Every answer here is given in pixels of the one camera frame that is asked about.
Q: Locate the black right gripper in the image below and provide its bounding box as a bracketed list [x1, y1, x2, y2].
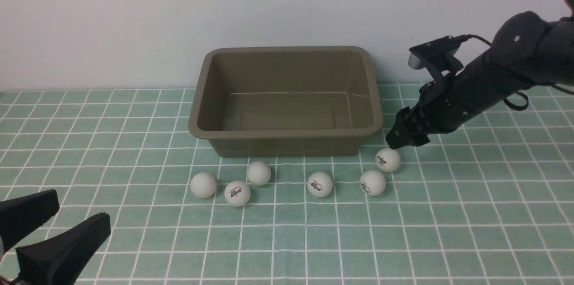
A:
[385, 52, 516, 150]

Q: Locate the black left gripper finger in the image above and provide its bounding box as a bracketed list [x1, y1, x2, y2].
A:
[16, 213, 111, 285]
[0, 189, 60, 254]

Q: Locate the white logo ping-pong ball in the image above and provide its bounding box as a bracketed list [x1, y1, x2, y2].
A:
[359, 170, 386, 196]
[307, 172, 334, 198]
[224, 180, 251, 207]
[375, 148, 402, 173]

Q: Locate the plain white ping-pong ball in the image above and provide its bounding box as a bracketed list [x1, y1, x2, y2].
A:
[189, 172, 217, 199]
[246, 161, 272, 185]

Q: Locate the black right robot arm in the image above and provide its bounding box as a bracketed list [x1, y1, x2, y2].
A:
[386, 11, 574, 149]

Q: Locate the green checkered tablecloth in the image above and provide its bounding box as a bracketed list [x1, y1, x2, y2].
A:
[0, 88, 574, 285]

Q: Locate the olive plastic bin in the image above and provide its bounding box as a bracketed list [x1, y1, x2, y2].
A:
[188, 46, 383, 158]

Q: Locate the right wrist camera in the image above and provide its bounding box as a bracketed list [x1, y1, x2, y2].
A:
[408, 35, 467, 85]

